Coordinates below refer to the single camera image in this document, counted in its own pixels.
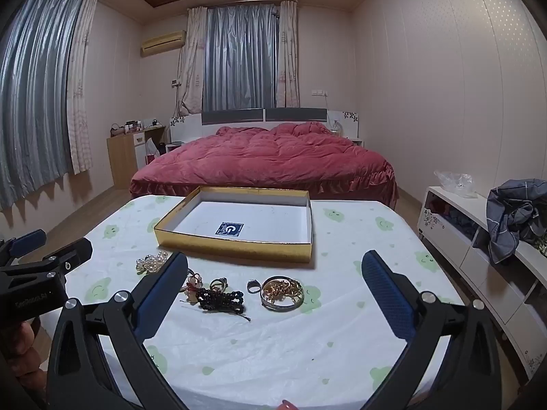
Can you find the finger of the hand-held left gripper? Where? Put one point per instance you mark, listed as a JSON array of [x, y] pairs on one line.
[[29, 240], [70, 254]]

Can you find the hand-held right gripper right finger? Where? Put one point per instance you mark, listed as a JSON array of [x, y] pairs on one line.
[[386, 301]]

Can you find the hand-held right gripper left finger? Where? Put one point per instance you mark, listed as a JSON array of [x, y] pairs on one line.
[[161, 292]]

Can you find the red flower charm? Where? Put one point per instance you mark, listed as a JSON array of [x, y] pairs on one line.
[[192, 284]]

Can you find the gold shallow box lid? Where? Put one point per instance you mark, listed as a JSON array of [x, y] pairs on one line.
[[239, 243]]

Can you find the silver bangle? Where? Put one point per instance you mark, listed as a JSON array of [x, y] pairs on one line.
[[277, 306]]

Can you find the person's left hand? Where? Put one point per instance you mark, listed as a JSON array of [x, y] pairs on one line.
[[23, 346]]

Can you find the person's right hand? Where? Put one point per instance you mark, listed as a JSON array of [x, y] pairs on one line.
[[287, 405]]

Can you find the white low cabinet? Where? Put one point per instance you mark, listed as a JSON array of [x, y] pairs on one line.
[[470, 256]]

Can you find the wooden desk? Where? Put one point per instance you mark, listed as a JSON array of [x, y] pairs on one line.
[[124, 158]]

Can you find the white plastic bag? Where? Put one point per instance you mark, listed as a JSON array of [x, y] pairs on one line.
[[151, 149]]

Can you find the clear plastic bag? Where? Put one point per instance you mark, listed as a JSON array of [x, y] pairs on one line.
[[455, 183]]

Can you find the white nightstand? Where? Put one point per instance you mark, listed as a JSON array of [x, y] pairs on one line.
[[173, 147]]

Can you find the large grey curtain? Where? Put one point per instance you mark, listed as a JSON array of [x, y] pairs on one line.
[[34, 94]]

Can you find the blue plaid cloth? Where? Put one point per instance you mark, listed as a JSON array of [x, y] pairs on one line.
[[508, 218]]

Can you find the floral cream curtain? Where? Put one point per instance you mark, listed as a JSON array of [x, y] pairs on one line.
[[83, 94], [287, 55], [192, 64]]

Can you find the white bed headboard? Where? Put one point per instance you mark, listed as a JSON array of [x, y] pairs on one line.
[[192, 126]]

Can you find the bed with red duvet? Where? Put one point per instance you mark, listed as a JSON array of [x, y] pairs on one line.
[[265, 158]]

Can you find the glass bedside lamp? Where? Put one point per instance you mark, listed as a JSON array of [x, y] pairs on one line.
[[336, 129]]

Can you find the grey window curtain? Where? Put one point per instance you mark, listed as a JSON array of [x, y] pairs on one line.
[[239, 59]]

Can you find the white wall outlet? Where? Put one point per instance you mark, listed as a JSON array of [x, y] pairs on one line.
[[319, 92]]

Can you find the wall air conditioner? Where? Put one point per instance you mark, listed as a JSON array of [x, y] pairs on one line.
[[163, 43]]

